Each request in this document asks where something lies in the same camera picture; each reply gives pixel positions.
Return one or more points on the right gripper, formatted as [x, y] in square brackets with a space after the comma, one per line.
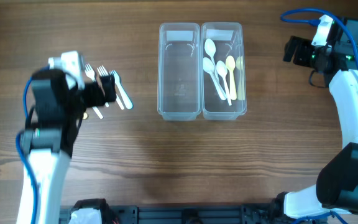
[304, 45]

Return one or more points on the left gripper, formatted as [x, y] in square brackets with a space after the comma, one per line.
[93, 91]

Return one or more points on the white plastic fork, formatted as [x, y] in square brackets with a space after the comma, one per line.
[97, 111]
[103, 72]
[95, 77]

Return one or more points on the yellow plastic spoon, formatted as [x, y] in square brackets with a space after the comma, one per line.
[230, 65]

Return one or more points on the white plastic spoon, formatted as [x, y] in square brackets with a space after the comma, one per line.
[210, 49]
[209, 68]
[222, 72]

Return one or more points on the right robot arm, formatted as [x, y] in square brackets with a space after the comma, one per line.
[335, 192]

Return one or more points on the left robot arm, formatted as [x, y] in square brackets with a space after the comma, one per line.
[45, 145]

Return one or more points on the right clear plastic container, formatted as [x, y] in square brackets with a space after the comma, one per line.
[228, 39]

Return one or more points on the clear plastic container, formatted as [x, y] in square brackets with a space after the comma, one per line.
[179, 71]
[228, 39]

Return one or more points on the left clear plastic container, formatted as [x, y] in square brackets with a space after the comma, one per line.
[179, 71]

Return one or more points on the white fork, bluish handle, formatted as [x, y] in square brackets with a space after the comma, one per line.
[127, 101]

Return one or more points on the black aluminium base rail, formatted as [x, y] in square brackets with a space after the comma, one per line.
[237, 214]

